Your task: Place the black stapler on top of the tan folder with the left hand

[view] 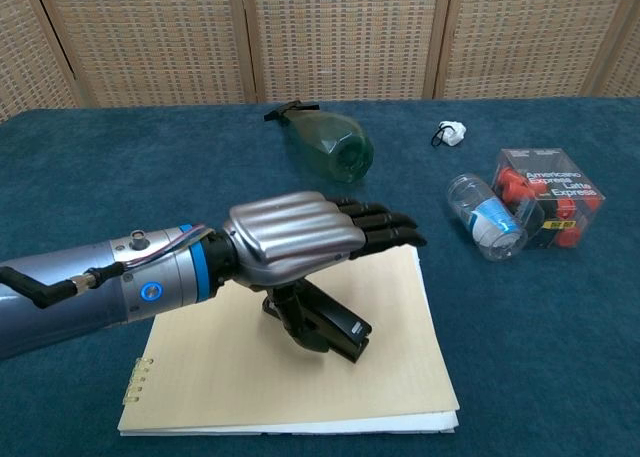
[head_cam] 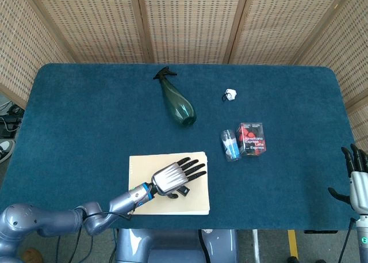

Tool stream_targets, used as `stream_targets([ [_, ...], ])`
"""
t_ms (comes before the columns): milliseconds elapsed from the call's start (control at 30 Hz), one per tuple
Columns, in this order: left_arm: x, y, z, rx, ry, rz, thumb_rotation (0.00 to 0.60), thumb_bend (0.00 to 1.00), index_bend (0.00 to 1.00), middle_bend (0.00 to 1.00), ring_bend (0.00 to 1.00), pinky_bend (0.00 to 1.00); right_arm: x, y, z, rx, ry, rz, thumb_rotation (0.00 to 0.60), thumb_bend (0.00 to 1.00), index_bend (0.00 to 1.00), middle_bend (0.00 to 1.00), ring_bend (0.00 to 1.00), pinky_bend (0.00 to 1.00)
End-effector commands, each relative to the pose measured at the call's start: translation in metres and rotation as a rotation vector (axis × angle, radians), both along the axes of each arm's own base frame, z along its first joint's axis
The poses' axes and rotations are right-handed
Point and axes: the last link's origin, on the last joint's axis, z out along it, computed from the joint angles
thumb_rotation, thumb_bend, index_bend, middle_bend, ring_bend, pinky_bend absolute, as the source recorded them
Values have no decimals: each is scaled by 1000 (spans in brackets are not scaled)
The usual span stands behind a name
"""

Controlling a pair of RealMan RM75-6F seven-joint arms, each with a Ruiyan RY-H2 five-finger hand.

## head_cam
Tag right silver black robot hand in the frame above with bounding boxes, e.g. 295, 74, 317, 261
328, 143, 368, 215

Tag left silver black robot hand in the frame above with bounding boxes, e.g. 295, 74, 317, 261
151, 157, 208, 200

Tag grey robot torso base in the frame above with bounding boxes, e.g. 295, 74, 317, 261
115, 228, 240, 263

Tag green spray bottle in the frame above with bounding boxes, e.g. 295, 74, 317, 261
152, 66, 197, 129

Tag yellow floor tape strip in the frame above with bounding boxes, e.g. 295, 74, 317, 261
287, 229, 299, 258

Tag red and black box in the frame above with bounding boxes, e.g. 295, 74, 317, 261
236, 122, 267, 158

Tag blue table cloth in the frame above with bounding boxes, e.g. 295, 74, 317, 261
0, 63, 358, 232

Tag white table leg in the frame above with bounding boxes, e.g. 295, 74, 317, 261
252, 229, 261, 263

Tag woven folding screen panel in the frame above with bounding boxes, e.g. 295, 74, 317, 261
293, 0, 368, 148
0, 0, 76, 110
24, 0, 155, 64
228, 0, 353, 65
135, 0, 250, 64

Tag grey white shoe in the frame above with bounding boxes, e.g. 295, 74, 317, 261
0, 139, 16, 164

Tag beige ring-bound notebook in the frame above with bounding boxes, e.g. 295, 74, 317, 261
128, 151, 210, 216

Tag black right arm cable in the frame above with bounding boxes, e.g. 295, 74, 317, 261
336, 216, 357, 263

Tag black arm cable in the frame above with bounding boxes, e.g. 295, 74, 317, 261
85, 185, 153, 221
336, 216, 357, 263

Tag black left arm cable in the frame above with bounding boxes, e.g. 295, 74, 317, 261
85, 185, 153, 221

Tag black floor cables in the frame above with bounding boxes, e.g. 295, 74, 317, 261
0, 101, 25, 139

